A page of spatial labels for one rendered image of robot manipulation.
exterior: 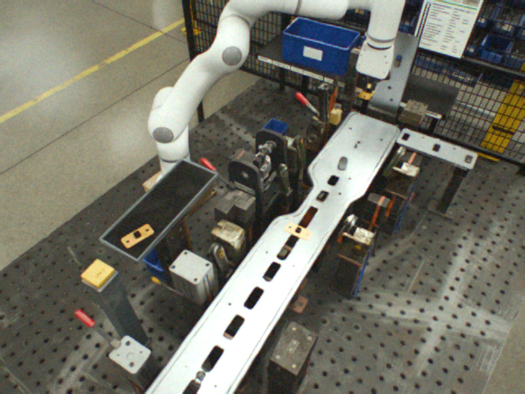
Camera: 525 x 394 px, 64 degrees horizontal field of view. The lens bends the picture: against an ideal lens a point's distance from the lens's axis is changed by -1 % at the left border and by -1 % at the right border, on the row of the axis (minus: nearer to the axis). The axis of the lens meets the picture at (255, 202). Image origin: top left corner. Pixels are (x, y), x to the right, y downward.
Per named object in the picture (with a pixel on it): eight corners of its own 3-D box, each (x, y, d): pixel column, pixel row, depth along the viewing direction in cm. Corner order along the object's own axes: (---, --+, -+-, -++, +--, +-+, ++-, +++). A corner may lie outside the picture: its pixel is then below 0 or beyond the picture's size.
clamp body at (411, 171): (394, 240, 171) (418, 181, 144) (366, 228, 175) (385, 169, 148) (401, 226, 176) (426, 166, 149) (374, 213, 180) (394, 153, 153)
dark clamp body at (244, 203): (250, 280, 160) (248, 217, 130) (221, 264, 164) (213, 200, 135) (265, 259, 166) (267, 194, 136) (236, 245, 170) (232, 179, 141)
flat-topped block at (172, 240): (184, 300, 154) (162, 225, 120) (166, 289, 157) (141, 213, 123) (200, 279, 160) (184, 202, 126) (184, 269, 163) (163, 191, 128)
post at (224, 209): (232, 280, 160) (225, 213, 129) (221, 273, 161) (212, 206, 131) (239, 270, 162) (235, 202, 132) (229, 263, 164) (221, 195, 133)
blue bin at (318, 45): (343, 76, 187) (347, 49, 177) (280, 58, 197) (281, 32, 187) (356, 58, 196) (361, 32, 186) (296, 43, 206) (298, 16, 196)
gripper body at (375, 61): (359, 40, 128) (353, 72, 137) (392, 49, 125) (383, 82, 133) (368, 29, 132) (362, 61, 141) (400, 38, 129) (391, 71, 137)
